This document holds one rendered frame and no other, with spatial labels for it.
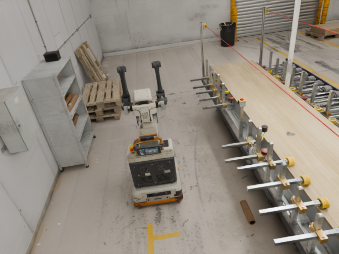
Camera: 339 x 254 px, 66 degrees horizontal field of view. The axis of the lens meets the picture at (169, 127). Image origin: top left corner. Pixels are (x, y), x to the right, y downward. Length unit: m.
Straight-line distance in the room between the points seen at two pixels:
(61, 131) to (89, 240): 1.59
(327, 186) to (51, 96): 3.31
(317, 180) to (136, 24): 8.36
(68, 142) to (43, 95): 0.80
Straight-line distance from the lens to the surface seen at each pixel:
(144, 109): 3.10
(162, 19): 9.89
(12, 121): 3.11
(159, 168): 3.16
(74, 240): 3.51
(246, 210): 3.32
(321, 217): 2.05
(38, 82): 3.84
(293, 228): 2.45
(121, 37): 9.98
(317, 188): 2.52
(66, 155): 4.35
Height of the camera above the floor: 2.60
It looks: 32 degrees down
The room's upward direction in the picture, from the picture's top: 8 degrees counter-clockwise
